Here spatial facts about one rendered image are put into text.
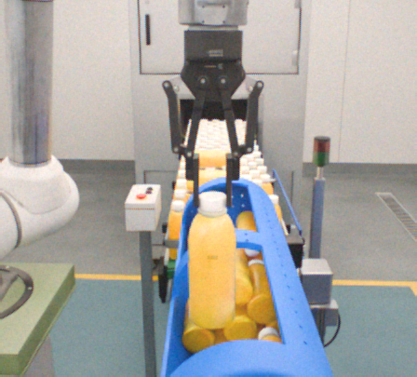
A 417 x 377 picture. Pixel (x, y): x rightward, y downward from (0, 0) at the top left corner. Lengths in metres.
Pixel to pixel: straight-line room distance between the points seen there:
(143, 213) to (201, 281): 0.98
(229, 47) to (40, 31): 0.60
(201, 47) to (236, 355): 0.41
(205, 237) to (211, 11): 0.30
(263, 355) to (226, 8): 0.46
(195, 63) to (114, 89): 5.12
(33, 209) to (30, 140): 0.16
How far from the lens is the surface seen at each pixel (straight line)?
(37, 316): 1.18
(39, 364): 1.38
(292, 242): 1.63
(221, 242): 0.70
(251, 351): 0.74
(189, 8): 0.63
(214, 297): 0.73
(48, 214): 1.27
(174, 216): 1.67
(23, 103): 1.18
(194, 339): 1.10
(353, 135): 5.85
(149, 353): 2.05
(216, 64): 0.66
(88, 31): 5.79
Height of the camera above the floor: 1.67
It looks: 17 degrees down
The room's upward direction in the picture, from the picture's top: straight up
